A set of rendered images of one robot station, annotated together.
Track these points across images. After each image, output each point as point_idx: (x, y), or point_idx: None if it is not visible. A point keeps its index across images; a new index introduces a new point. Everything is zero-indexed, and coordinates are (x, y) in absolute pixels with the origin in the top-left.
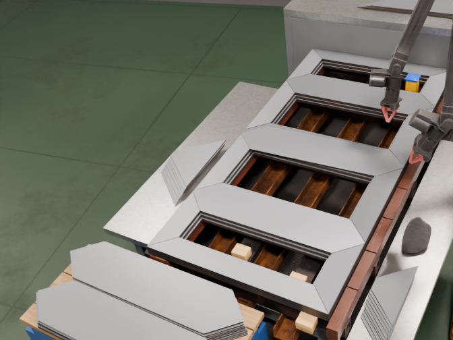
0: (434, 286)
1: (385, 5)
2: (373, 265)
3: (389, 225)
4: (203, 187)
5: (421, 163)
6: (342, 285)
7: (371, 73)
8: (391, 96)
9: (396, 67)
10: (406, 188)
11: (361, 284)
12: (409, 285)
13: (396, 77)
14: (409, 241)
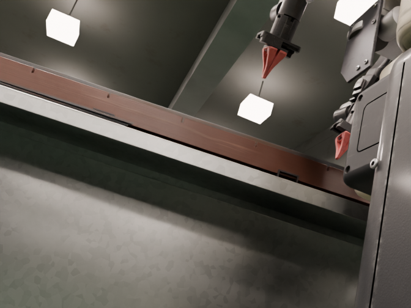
0: (110, 134)
1: None
2: (92, 101)
3: (170, 113)
4: None
5: (334, 177)
6: (33, 63)
7: (340, 106)
8: (347, 119)
9: (359, 80)
10: (258, 142)
11: (48, 75)
12: (84, 107)
13: (356, 92)
14: None
